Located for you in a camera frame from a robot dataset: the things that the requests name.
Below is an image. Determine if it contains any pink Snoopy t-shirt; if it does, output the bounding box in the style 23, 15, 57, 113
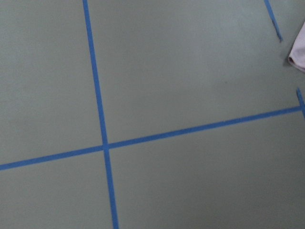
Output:
288, 24, 305, 73

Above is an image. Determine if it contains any long blue tape line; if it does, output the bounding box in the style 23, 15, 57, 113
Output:
0, 105, 305, 171

